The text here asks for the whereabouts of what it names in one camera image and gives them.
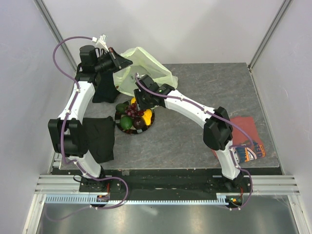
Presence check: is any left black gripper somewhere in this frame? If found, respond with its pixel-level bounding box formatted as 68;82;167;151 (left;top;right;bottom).
94;47;133;75

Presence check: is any yellow pear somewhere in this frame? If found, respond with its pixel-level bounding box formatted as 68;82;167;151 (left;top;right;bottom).
142;109;153;126

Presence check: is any purple grape bunch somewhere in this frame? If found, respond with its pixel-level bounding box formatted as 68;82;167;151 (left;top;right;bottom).
125;102;144;118

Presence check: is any light green plastic bag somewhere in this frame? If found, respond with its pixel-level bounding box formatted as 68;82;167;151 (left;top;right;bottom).
113;47;178;97

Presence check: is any green avocado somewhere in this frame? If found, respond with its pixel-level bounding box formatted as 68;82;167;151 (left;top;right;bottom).
116;103;128;115
120;116;133;130

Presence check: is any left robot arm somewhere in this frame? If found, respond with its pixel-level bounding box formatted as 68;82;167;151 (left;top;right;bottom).
48;45;132;192

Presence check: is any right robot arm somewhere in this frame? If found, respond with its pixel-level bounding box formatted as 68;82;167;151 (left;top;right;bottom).
134;73;241;192

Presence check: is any black cloth back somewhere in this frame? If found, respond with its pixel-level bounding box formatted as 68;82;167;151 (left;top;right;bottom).
92;72;120;103

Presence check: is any black cloth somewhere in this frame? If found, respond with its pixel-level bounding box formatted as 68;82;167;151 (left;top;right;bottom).
92;72;120;103
82;116;115;164

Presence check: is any patterned round plate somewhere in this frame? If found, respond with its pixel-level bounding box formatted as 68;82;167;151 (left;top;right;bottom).
115;98;155;135

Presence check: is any black cloth front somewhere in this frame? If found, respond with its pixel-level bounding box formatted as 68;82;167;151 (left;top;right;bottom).
82;116;115;164

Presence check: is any red printed t-shirt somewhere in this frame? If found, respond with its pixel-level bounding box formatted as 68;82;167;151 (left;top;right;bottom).
211;116;267;164

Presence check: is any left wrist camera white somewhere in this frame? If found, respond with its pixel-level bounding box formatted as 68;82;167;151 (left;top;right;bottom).
92;34;109;51

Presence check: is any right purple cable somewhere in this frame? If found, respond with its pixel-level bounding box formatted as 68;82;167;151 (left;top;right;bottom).
135;73;254;210

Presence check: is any purple cable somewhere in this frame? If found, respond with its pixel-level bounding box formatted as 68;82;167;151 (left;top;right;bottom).
135;73;254;210
53;36;98;180

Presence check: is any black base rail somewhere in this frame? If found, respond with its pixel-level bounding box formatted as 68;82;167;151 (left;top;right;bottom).
73;169;252;200

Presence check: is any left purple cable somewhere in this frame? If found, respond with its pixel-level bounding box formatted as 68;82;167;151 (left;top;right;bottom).
53;36;98;180

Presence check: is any left aluminium frame post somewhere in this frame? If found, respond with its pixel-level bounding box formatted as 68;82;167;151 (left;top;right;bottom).
34;0;77;83

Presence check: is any aluminium frame post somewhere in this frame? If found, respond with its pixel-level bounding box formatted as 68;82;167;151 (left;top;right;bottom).
34;0;77;83
248;0;293;73

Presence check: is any grey cable duct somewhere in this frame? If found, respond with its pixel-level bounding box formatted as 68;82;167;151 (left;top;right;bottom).
45;194;233;205

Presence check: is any right aluminium frame post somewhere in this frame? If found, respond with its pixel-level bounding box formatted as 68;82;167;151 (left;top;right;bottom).
248;0;293;73

